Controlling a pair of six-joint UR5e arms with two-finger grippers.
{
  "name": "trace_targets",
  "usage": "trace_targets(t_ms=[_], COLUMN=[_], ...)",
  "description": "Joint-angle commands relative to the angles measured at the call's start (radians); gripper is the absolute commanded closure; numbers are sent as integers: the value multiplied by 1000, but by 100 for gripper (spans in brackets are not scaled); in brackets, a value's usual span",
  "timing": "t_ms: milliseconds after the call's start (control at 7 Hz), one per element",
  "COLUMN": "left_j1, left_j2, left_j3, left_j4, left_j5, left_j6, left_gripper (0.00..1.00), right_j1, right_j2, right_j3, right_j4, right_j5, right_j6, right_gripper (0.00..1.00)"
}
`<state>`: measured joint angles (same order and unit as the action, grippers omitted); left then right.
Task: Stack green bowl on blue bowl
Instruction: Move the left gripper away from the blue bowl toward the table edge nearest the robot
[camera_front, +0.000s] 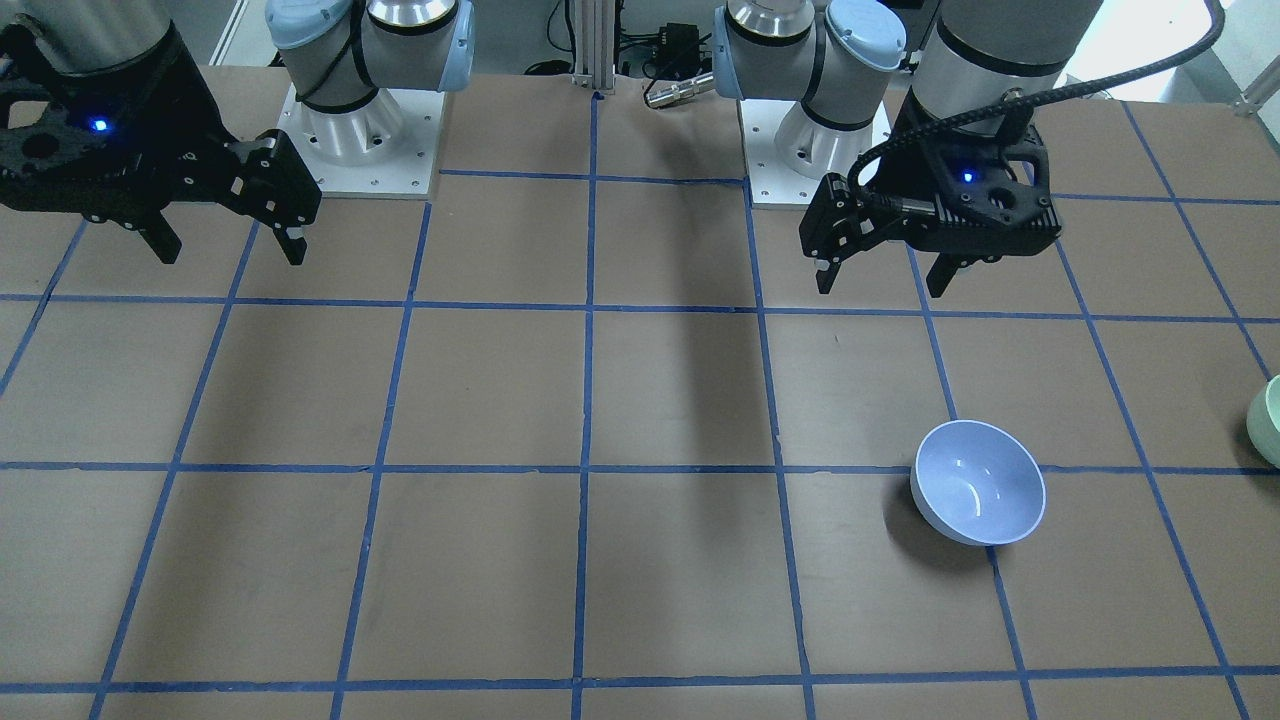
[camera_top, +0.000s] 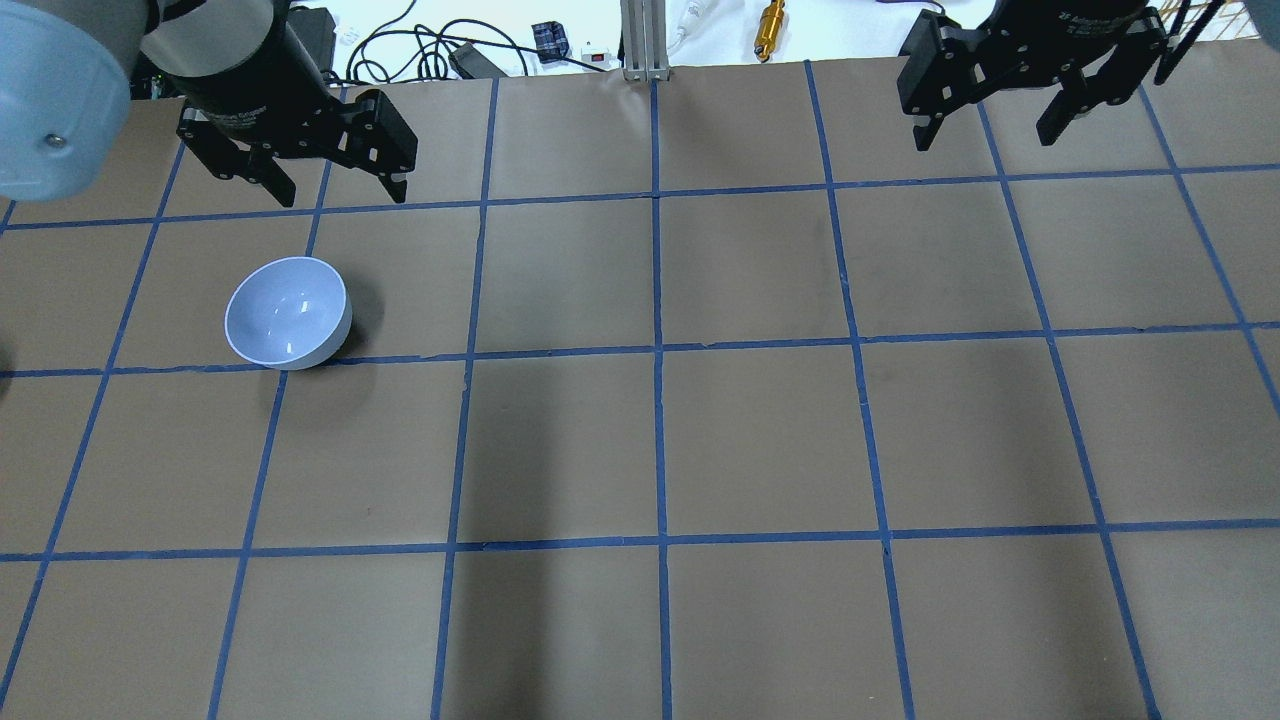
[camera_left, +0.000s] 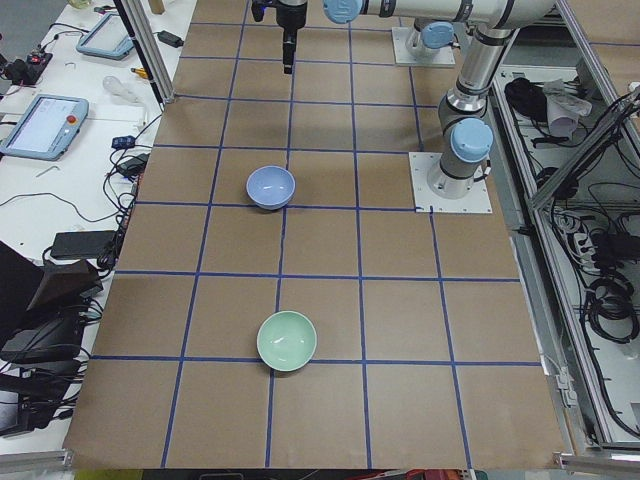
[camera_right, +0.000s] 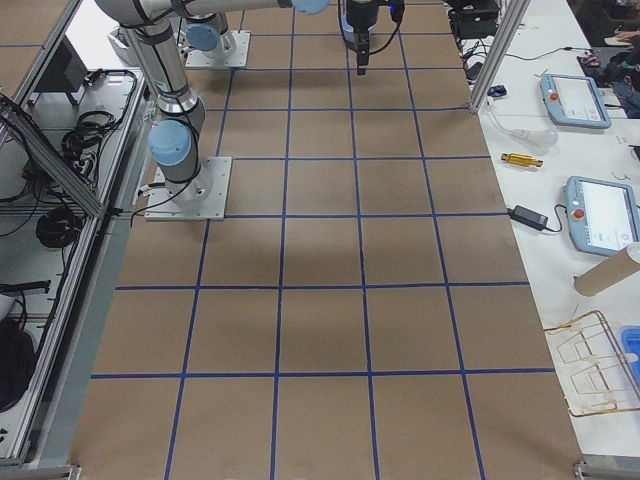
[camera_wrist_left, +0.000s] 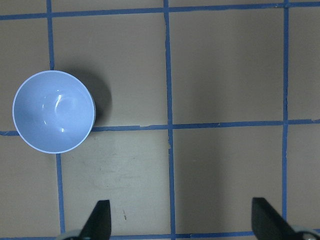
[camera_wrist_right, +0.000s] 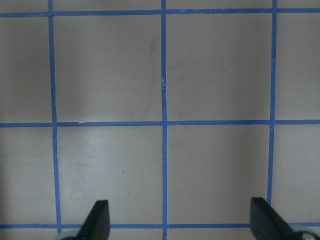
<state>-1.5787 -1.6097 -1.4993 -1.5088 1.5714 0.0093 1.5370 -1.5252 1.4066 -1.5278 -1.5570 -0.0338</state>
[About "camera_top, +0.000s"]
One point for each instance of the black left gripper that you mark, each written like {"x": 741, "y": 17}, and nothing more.
{"x": 262, "y": 88}

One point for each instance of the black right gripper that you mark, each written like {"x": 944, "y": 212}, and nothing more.
{"x": 1058, "y": 38}

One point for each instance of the blue bowl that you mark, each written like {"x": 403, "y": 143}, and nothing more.
{"x": 289, "y": 315}

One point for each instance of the black power adapter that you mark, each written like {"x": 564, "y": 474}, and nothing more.
{"x": 469, "y": 63}

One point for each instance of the aluminium frame post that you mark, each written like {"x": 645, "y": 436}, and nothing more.
{"x": 644, "y": 54}

